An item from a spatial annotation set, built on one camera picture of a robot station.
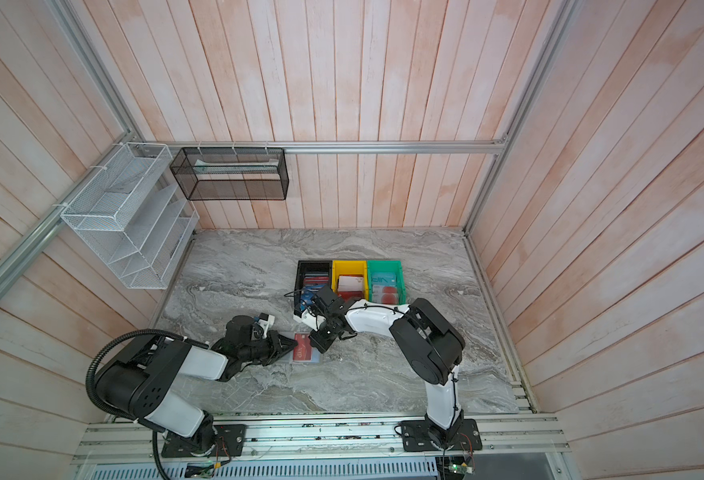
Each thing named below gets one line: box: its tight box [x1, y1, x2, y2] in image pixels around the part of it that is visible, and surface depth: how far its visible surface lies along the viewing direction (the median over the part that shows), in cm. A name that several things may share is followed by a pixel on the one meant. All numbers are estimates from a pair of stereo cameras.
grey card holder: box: [292, 332, 321, 363], surface depth 89 cm
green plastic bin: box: [367, 260, 407, 305], surface depth 103 cm
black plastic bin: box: [294, 260, 332, 316], surface depth 103 cm
